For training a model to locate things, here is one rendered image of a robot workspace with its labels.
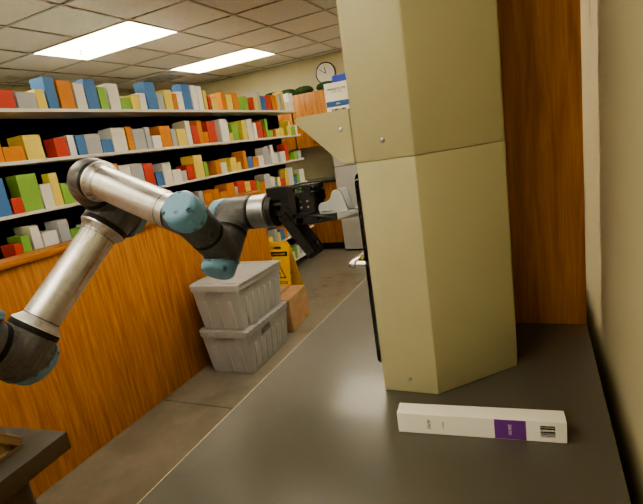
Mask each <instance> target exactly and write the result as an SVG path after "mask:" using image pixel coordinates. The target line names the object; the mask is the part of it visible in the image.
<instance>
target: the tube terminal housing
mask: <svg viewBox="0 0 643 504"><path fill-rule="evenodd" d="M336 5H337V12H338V20H339V28H340V36H341V44H342V51H343V59H344V67H345V75H346V83H347V91H348V98H349V106H350V114H351V122H352V130H353V138H354V145H355V153H356V161H357V171H358V178H359V186H360V194H361V202H362V210H363V218H364V225H365V233H366V241H367V249H368V257H369V264H370V272H371V280H372V288H373V296H374V304H375V311H376V319H377V327H378V335H379V343H380V351H381V358H382V366H383V374H384V382H385V389H387V390H398V391H409V392H420V393H431V394H440V393H443V392H446V391H448V390H451V389H454V388H457V387H459V386H462V385H465V384H467V383H470V382H473V381H476V380H478V379H481V378H484V377H486V376H489V375H492V374H494V373H497V372H500V371H503V370H505V369H508V368H511V367H513V366H516V365H517V339H516V322H515V304H514V286H513V268H512V251H511V233H510V215H509V198H508V180H507V162H506V144H505V140H504V139H505V127H504V109H503V92H502V74H501V56H500V39H499V21H498V3H497V0H336Z"/></svg>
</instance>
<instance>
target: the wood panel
mask: <svg viewBox="0 0 643 504"><path fill-rule="evenodd" d="M497 3H498V21H499V39H500V56H501V74H502V92H503V109H504V127H505V139H504V140H505V144H506V162H507V180H508V198H509V215H510V233H511V251H512V268H513V286H514V304H515V322H516V323H551V324H587V312H586V261H585V211H584V160H583V110H582V59H581V9H580V0H497Z"/></svg>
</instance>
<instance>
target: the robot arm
mask: <svg viewBox="0 0 643 504"><path fill-rule="evenodd" d="M297 185H298V186H297ZM67 186H68V189H69V192H70V193H71V195H72V196H73V198H74V199H75V200H76V201H77V202H78V203H80V204H81V205H82V206H83V207H84V208H86V210H85V211H84V213H83V214H82V215H81V217H80V218H81V222H82V227H81V228H80V230H79V231H78V233H77V234H76V236H75V237H74V238H73V240H72V241H71V243H70V244H69V246H68V247H67V248H66V250H65V251H64V253H63V254H62V256H61V257H60V258H59V260H58V261H57V263H56V264H55V266H54V267H53V268H52V270H51V271H50V273H49V274H48V276H47V277H46V278H45V280H44V281H43V283H42V284H41V286H40V287H39V288H38V290H37V291H36V293H35V294H34V296H33V297H32V298H31V300H30V301H29V303H28V304H27V306H26V307H25V308H24V310H23V311H21V312H18V313H14V314H12V315H11V316H10V317H9V319H8V320H7V321H6V322H5V321H3V319H5V312H4V311H2V310H0V380H1V381H3V382H5V383H8V384H16V385H20V386H27V385H32V384H33V383H36V382H39V381H40V380H42V379H43V378H45V377H46V376H47V375H48V374H49V373H50V372H51V371H52V370H53V368H54V367H55V365H56V364H57V362H58V359H59V355H58V354H59V353H60V350H59V347H58V345H57V342H58V340H59V339H60V337H61V336H60V332H59V327H60V325H61V324H62V322H63V321H64V319H65V318H66V316H67V315H68V313H69V312H70V310H71V308H72V307H73V305H74V304H75V302H76V301H77V299H78V298H79V296H80V295H81V293H82V292H83V290H84V289H85V287H86V286H87V284H88V283H89V281H90V280H91V278H92V277H93V275H94V274H95V272H96V271H97V269H98V268H99V266H100V265H101V263H102V262H103V260H104V259H105V257H106V255H107V254H108V252H109V251H110V249H111V248H112V246H113V245H114V244H115V243H119V242H123V241H124V239H125V238H129V237H133V236H135V235H136V233H139V232H141V231H142V229H143V228H144V227H145V225H146V224H147V221H149V222H151V223H153V224H156V225H158V226H160V227H162V228H164V229H167V230H169V231H171V232H173V233H175V234H178V235H180V236H181V237H183V238H184V239H185V240H186V241H187V242H188V243H189V244H191V245H192V246H193V247H194V248H195V249H196V250H197V251H198V252H199V253H200V254H201V255H202V256H203V259H202V260H201V261H202V264H201V270H202V272H203V273H204V274H206V275H207V276H209V277H212V278H215V279H219V280H228V279H231V278H233V277H234V275H235V272H236V269H237V267H238V264H239V263H240V262H239V260H240V257H241V253H242V250H243V246H244V243H245V239H246V236H247V232H248V230H249V229H260V228H272V227H275V226H281V225H282V224H283V226H284V227H285V228H286V229H287V231H288V232H289V233H290V235H291V236H292V237H293V238H294V240H295V241H296V242H297V244H298V245H299V246H300V247H301V249H302V250H303V251H304V252H305V254H306V255H307V256H308V258H314V257H315V256H316V255H318V254H319V253H320V252H322V251H323V250H324V248H325V246H324V245H323V244H322V242H321V241H320V240H319V238H318V237H317V236H316V235H315V233H314V232H313V231H312V229H311V228H310V227H309V226H308V224H313V223H319V222H327V221H334V220H340V219H346V218H351V217H356V216H358V215H359V213H358V207H355V206H354V204H353V201H352V199H351V196H350V193H349V191H348V189H347V188H345V187H341V188H339V189H338V190H333V191H332V193H331V196H330V199H329V200H327V201H326V202H325V201H324V199H325V198H326V193H325V189H324V188H323V181H322V180H319V181H310V182H302V183H298V184H294V185H286V186H273V187H270V188H266V194H260V195H251V196H241V197H226V198H222V199H218V200H215V201H213V202H212V203H211V204H210V206H209V208H207V207H206V205H205V203H204V202H203V201H202V200H201V199H200V198H198V197H197V196H196V195H195V194H194V193H192V192H190V191H187V190H183V191H177V192H175V193H174V192H171V191H169V190H166V189H164V188H161V187H159V186H156V185H153V184H151V183H148V182H146V181H143V180H141V179H138V178H135V177H133V176H130V175H128V174H125V173H123V172H120V171H118V170H117V168H116V167H115V166H114V165H113V164H111V163H109V162H107V161H104V160H101V159H98V158H93V157H88V158H83V159H80V160H78V161H76V162H75V163H74V164H73V165H72V166H71V167H70V169H69V171H68V174H67Z"/></svg>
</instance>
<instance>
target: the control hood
mask: <svg viewBox="0 0 643 504"><path fill-rule="evenodd" d="M295 122H296V125H297V126H299V127H300V128H301V129H302V130H303V131H305V132H306V133H307V134H308V135H309V136H311V137H312V138H313V139H314V140H315V141H317V142H318V143H319V144H320V145H321V146H323V147H324V148H325V149H326V150H327V151H328V152H330V153H331V154H332V155H333V156H334V157H336V158H337V159H338V160H339V161H340V162H342V163H343V164H346V165H348V164H356V163H357V161H356V153H355V145H354V138H353V130H352V122H351V114H350V108H348V109H343V110H337V111H332V112H326V113H321V114H315V115H310V116H304V117H299V118H296V120H295Z"/></svg>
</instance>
